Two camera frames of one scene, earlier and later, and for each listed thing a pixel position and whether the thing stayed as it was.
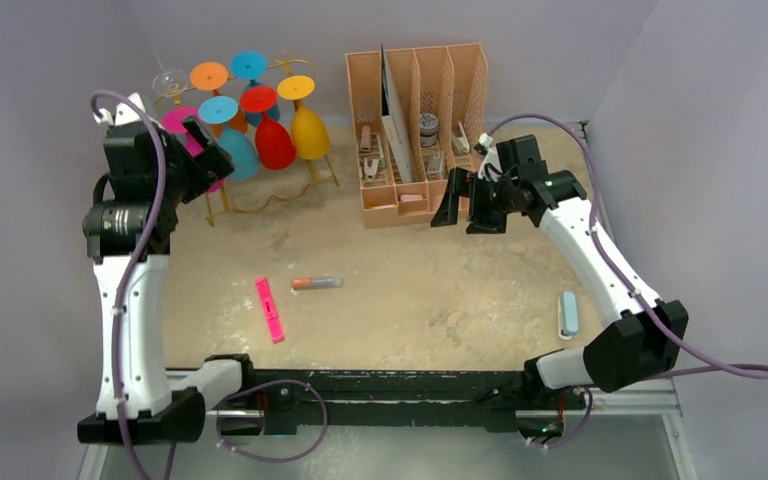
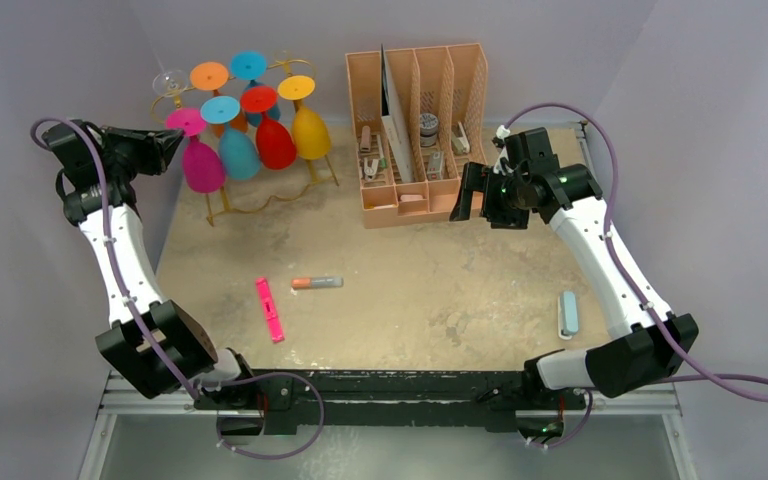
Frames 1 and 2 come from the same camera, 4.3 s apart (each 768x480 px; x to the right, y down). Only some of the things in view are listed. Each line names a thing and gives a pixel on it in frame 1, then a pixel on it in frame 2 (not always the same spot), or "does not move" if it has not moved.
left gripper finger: (195, 129) → (143, 139)
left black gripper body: (179, 180) → (117, 157)
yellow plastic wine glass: (309, 132) does not move
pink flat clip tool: (268, 306) does not move
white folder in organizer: (393, 118) does not move
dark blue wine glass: (254, 118) does not move
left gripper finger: (212, 164) → (154, 155)
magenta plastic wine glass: (172, 119) does not move
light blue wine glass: (238, 147) does not move
